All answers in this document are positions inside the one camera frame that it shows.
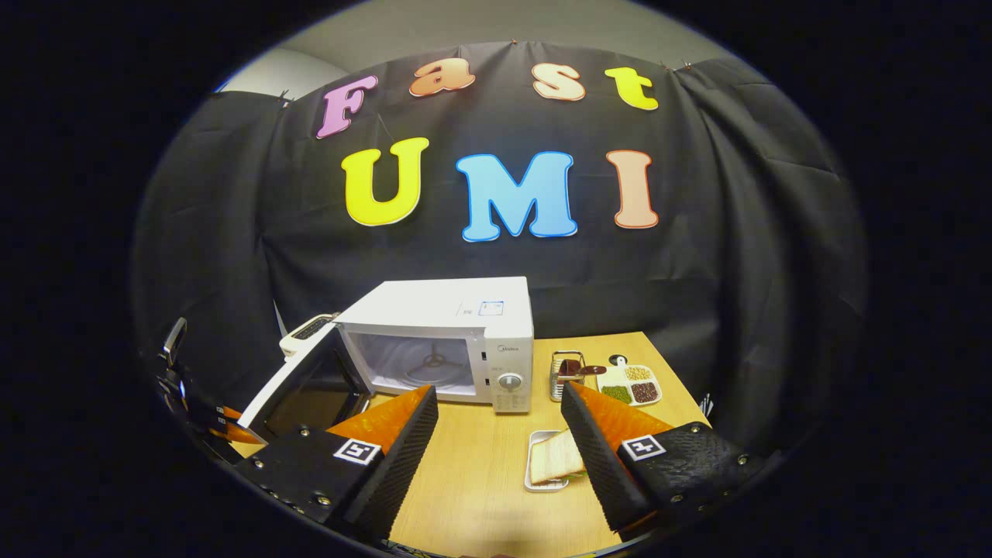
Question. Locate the white divided dish with beans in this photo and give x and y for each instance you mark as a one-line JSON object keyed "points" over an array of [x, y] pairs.
{"points": [[629, 384]]}

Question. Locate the small white ribbed tray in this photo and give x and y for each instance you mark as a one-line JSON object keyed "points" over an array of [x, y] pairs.
{"points": [[535, 484]]}

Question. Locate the lettuce sandwich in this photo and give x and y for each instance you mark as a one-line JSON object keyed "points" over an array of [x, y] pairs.
{"points": [[554, 457]]}

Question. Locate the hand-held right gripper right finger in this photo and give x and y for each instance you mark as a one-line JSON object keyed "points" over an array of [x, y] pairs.
{"points": [[597, 465]]}

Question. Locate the white microwave oven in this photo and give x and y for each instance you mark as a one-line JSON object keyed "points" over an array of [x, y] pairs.
{"points": [[434, 310]]}

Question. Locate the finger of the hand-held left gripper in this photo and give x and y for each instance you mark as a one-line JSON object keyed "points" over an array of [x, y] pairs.
{"points": [[226, 415], [232, 440]]}

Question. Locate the black backdrop cloth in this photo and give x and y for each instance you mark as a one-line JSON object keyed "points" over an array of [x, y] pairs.
{"points": [[480, 263]]}

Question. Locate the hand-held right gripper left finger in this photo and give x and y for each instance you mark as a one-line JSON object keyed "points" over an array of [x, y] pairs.
{"points": [[399, 457]]}

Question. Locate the brown wooden utensil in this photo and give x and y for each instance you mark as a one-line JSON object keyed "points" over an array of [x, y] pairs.
{"points": [[577, 370]]}

